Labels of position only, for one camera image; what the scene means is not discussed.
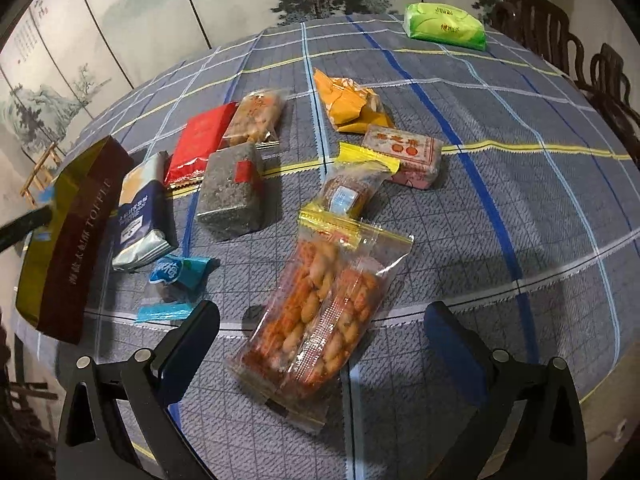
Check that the grey sesame block packet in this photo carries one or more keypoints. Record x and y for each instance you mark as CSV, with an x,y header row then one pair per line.
x,y
231,201

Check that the green snack packet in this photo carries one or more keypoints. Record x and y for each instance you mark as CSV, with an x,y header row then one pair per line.
x,y
445,24

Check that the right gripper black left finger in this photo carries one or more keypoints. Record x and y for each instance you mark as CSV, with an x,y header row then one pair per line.
x,y
93,442

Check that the blue soda cracker pack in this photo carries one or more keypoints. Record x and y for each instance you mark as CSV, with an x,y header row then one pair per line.
x,y
143,221

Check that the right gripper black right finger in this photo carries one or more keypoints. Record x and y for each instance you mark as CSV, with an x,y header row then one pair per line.
x,y
550,442

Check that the clear brown nut-brittle packet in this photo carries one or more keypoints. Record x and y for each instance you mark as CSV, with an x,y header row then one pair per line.
x,y
256,118

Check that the white red-printed cake packet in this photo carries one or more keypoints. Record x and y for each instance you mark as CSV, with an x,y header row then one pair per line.
x,y
419,156

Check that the blue candy wrapper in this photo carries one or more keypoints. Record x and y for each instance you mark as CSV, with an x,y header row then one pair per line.
x,y
174,288

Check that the dark wooden chair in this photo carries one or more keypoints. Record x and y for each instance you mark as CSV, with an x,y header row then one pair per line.
x,y
544,28

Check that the yellow-ended clear candy packet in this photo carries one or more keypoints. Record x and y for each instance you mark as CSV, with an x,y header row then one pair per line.
x,y
356,175

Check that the blue plaid tablecloth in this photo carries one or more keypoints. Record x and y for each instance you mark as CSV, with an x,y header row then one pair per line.
x,y
531,235

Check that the orange snack packet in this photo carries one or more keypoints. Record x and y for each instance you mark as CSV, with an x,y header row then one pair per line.
x,y
351,108

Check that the light wooden chair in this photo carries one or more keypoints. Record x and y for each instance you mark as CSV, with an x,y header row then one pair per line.
x,y
42,174

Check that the clear bag of peanuts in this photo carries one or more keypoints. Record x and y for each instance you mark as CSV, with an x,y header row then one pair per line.
x,y
332,286

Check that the red snack packet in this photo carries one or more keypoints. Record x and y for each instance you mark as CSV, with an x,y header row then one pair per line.
x,y
200,139

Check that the painted folding screen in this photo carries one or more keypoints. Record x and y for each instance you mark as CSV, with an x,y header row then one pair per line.
x,y
76,71

